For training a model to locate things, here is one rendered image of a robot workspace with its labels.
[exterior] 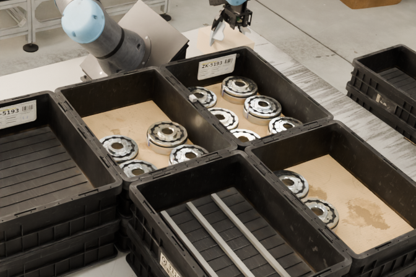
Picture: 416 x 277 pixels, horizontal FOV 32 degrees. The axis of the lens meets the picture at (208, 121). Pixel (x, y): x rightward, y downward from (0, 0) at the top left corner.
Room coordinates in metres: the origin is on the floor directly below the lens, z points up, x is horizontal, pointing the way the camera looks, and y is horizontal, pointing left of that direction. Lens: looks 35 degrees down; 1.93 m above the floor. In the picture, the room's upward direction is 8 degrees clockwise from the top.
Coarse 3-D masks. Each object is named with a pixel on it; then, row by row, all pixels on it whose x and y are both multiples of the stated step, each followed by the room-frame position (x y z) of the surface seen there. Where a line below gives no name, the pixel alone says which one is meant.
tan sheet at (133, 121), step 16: (112, 112) 1.54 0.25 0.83; (128, 112) 1.55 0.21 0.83; (144, 112) 1.56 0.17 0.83; (160, 112) 1.58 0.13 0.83; (96, 128) 1.46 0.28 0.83; (112, 128) 1.47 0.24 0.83; (128, 128) 1.48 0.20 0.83; (144, 128) 1.49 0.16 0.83; (144, 144) 1.43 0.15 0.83; (192, 144) 1.45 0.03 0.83; (144, 160) 1.36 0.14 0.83; (160, 160) 1.37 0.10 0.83
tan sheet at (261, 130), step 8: (208, 88) 1.72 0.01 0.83; (216, 88) 1.73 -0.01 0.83; (224, 104) 1.65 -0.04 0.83; (232, 104) 1.66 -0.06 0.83; (240, 104) 1.66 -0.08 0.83; (240, 112) 1.63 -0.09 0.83; (240, 120) 1.59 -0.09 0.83; (240, 128) 1.55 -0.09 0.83; (248, 128) 1.56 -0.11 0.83; (256, 128) 1.56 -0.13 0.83; (264, 128) 1.57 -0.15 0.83
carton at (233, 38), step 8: (200, 32) 2.17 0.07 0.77; (208, 32) 2.16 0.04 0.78; (224, 32) 2.18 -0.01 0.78; (232, 32) 2.19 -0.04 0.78; (240, 32) 2.19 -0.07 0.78; (200, 40) 2.17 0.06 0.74; (208, 40) 2.14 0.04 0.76; (216, 40) 2.11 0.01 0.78; (224, 40) 2.12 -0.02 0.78; (232, 40) 2.13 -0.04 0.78; (240, 40) 2.14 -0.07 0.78; (248, 40) 2.14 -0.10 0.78; (200, 48) 2.16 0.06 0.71; (208, 48) 2.13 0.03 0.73; (216, 48) 2.10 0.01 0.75; (224, 48) 2.07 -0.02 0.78
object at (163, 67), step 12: (240, 48) 1.80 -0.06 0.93; (180, 60) 1.69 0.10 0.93; (192, 60) 1.70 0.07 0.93; (264, 60) 1.75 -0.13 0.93; (168, 72) 1.62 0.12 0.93; (276, 72) 1.70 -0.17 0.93; (180, 84) 1.57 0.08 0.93; (288, 84) 1.65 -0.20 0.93; (204, 108) 1.47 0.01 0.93; (324, 108) 1.55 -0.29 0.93; (216, 120) 1.43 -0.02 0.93; (324, 120) 1.49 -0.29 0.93; (228, 132) 1.39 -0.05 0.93; (276, 132) 1.41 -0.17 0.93; (288, 132) 1.42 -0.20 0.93; (240, 144) 1.35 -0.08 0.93; (252, 144) 1.35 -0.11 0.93
